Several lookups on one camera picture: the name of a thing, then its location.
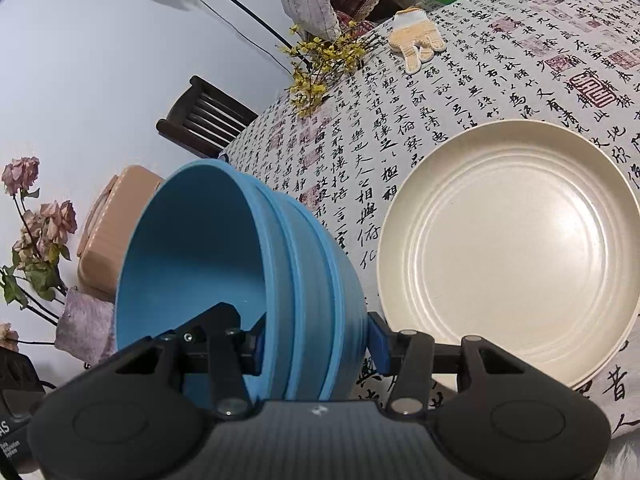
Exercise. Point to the dried pink roses bouquet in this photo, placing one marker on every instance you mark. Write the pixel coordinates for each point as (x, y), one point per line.
(32, 279)

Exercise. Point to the yellow flower branches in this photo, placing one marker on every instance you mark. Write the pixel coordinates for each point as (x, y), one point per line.
(318, 65)

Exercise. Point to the glittery pink vase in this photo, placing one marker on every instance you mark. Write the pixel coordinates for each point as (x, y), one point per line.
(85, 329)

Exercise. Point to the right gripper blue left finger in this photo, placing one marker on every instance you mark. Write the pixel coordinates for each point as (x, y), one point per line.
(252, 352)

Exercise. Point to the yellow dotted work glove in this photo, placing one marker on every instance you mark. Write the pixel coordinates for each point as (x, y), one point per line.
(415, 38)

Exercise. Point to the blue bowl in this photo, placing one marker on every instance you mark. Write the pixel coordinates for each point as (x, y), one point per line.
(211, 234)
(312, 287)
(349, 316)

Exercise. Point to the dark wooden chair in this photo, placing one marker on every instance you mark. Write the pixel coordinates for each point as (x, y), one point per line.
(205, 120)

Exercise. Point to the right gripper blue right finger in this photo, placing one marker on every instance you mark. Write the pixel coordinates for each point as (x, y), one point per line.
(411, 357)

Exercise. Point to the calligraphy print tablecloth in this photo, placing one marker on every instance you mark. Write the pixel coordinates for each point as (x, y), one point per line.
(571, 63)

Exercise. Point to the blue bowl front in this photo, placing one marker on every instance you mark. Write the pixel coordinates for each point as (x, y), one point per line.
(349, 316)

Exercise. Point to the pink small suitcase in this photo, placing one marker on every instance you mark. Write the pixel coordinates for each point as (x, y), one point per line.
(110, 223)

